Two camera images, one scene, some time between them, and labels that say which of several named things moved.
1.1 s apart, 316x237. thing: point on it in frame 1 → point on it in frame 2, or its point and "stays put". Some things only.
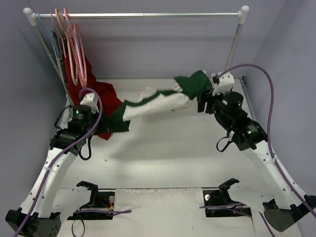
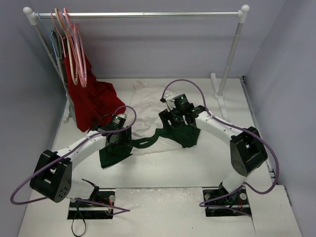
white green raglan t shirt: x=149 y=102 → x=149 y=133
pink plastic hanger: x=79 y=48 stays put
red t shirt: x=105 y=97 stays put
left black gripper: x=104 y=124 → x=125 y=139
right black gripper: x=204 y=101 → x=166 y=119
